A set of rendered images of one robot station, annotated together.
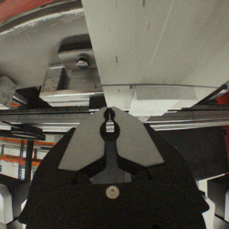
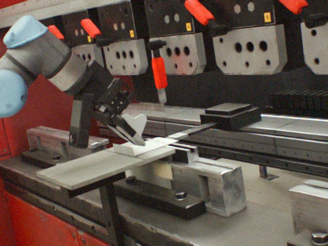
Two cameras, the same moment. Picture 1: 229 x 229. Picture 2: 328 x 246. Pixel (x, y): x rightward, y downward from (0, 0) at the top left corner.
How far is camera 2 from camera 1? 1.07 m
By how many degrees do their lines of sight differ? 55
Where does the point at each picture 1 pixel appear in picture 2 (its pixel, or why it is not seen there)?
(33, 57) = (221, 227)
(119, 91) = (144, 155)
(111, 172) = not seen: hidden behind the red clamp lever
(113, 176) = not seen: hidden behind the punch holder
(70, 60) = (186, 201)
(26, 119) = not seen: outside the picture
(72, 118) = (315, 152)
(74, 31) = (166, 220)
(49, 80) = (217, 192)
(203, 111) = (153, 133)
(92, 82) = (184, 177)
